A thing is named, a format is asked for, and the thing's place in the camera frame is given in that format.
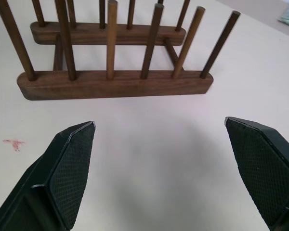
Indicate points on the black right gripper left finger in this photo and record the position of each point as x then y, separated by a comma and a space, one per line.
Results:
62, 173

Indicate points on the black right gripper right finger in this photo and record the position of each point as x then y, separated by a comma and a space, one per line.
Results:
265, 168

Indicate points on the wooden dish rack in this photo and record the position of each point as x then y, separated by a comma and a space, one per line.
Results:
115, 72

